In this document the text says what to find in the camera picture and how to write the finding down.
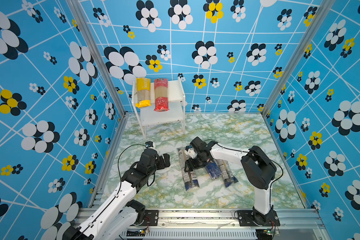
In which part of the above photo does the clear noodle bag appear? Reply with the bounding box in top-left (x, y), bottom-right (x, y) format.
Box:
top-left (216, 160), bottom-right (238, 188)
top-left (177, 148), bottom-right (200, 191)

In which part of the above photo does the red spaghetti bag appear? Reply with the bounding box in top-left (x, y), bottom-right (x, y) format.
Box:
top-left (154, 79), bottom-right (169, 112)

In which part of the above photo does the yellow spaghetti bag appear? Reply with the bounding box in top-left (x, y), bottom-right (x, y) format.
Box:
top-left (136, 78), bottom-right (151, 109)

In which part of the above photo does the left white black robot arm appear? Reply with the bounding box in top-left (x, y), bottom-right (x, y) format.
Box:
top-left (62, 148), bottom-right (171, 240)

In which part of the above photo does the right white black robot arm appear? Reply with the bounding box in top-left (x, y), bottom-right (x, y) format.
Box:
top-left (185, 137), bottom-right (277, 225)

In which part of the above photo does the white two-tier metal shelf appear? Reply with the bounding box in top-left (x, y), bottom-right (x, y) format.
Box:
top-left (132, 79), bottom-right (187, 140)

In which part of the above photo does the dark blue spaghetti bag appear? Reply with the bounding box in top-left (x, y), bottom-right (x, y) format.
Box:
top-left (205, 161), bottom-right (222, 180)

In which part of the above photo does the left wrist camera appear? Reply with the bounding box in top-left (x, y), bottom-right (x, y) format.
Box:
top-left (145, 141), bottom-right (156, 149)

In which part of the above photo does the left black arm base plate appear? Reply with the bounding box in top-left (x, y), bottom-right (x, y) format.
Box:
top-left (134, 210), bottom-right (159, 227)

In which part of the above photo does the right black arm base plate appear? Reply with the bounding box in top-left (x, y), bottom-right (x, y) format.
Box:
top-left (234, 210), bottom-right (281, 228)

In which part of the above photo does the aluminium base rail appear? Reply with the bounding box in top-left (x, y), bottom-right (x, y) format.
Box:
top-left (74, 209), bottom-right (330, 240)

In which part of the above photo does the left aluminium corner post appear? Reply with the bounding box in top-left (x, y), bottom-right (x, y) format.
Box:
top-left (67, 0), bottom-right (126, 118)

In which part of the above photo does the aluminium corner post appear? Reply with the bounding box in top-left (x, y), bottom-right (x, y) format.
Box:
top-left (67, 0), bottom-right (126, 118)
top-left (262, 0), bottom-right (335, 119)

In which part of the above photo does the right aluminium corner post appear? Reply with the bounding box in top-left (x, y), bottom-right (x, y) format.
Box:
top-left (262, 0), bottom-right (335, 119)

